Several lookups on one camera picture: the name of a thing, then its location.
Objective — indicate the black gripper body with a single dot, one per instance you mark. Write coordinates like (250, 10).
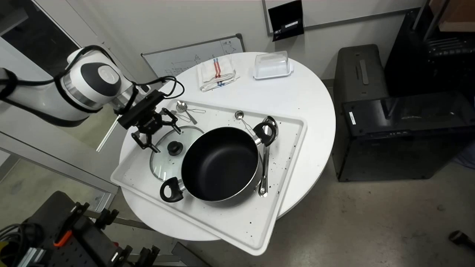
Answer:
(145, 114)

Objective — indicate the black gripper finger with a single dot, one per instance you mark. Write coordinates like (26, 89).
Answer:
(145, 140)
(171, 120)

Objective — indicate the glass pot lid black knob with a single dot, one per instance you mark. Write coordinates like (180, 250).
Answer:
(173, 146)

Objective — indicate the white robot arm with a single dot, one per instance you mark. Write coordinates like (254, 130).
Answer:
(91, 80)

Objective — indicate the silver spoon on table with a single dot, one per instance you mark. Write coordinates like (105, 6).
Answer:
(182, 106)

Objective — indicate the leaning whiteboard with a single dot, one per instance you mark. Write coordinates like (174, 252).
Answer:
(177, 59)

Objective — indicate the small silver measuring spoon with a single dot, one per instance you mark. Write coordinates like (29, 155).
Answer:
(241, 117)

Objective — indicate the large silver spoon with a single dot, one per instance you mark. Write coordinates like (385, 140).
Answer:
(263, 179)

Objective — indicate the clear plastic butter dish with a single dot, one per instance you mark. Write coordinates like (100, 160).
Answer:
(272, 65)

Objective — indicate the black printer cabinet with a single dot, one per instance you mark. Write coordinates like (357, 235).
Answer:
(390, 138)

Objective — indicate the black pot with handles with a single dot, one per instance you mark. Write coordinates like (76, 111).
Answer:
(222, 164)

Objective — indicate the black wall holder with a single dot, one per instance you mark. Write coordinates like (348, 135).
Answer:
(287, 19)

